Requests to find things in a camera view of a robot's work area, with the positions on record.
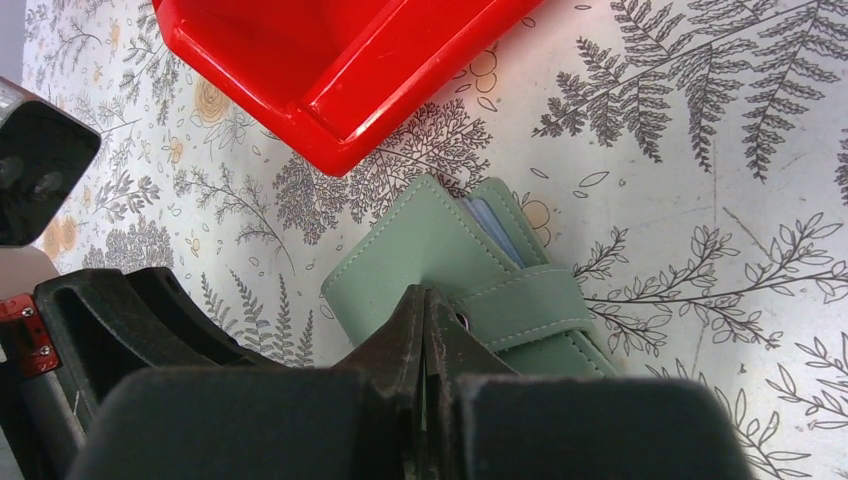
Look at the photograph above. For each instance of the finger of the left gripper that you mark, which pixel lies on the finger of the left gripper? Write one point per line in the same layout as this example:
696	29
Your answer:
106	324

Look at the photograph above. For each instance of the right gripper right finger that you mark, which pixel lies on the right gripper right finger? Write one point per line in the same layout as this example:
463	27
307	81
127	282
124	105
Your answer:
486	421

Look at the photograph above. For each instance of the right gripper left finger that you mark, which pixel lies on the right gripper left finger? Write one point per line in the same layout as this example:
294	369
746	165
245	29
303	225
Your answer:
358	419

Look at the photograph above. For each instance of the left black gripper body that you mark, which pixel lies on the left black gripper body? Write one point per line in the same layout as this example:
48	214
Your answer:
38	422

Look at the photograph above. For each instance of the green card holder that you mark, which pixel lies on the green card holder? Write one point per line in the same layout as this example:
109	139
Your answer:
482	254

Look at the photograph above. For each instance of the red plastic bin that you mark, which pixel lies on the red plastic bin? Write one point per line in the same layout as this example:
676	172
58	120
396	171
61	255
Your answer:
332	79

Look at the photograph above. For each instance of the floral patterned mat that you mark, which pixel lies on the floral patterned mat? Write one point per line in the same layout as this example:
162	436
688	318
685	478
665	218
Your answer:
686	159

